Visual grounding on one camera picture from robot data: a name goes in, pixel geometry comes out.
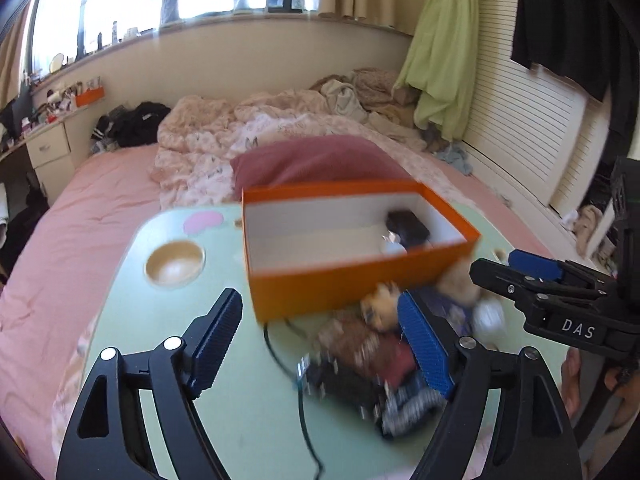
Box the pile of beige clothes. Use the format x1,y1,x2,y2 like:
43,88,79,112
310,67,426,141

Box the black and white item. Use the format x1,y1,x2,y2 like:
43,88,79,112
385,209,431,250

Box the green cartoon-print desktop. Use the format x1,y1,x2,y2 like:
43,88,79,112
82,202,551,480

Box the black clothes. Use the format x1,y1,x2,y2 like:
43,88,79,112
90,101,173,153

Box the dark red pillow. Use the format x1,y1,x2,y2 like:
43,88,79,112
230,135,413,201

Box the black studded item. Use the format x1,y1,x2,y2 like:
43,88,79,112
297,352,393,423

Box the light green hanging garment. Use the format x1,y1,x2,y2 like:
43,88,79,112
395,0,488,142

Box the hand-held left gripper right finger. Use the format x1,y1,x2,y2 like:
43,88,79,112
397,290,583,480

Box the black hanging garment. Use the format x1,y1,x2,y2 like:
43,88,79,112
510,0,640,171

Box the white drawer cabinet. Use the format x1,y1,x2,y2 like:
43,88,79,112
26,121,76,198

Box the beige toy figurine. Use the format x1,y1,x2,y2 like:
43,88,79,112
361,282,403,335

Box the white slatted panel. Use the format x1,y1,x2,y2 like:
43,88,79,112
460,0,616,221

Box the light blue cloth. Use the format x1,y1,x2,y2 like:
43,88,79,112
440,146,473,176

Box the pink bed sheet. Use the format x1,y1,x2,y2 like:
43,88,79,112
0,145,601,480

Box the blue striped pouch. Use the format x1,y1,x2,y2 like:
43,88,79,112
381,377,443,438

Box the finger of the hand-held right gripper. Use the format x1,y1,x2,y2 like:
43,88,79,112
509,249,618,293
469,258,618,322

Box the orange cardboard box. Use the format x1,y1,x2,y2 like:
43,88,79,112
241,178,482,323

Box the orange tray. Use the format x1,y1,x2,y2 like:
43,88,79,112
74,85,107,108

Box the small brown box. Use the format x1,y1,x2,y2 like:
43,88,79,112
317,316,418,388

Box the beige garment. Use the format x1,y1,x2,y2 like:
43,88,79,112
562,205,616,261

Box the black cable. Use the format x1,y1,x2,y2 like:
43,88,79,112
262,320,326,480

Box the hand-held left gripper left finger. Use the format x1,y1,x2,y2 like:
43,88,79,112
55,287,244,480

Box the pink floral duvet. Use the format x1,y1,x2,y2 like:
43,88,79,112
150,89,451,211

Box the person's right hand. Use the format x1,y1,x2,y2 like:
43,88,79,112
560,346,640,480

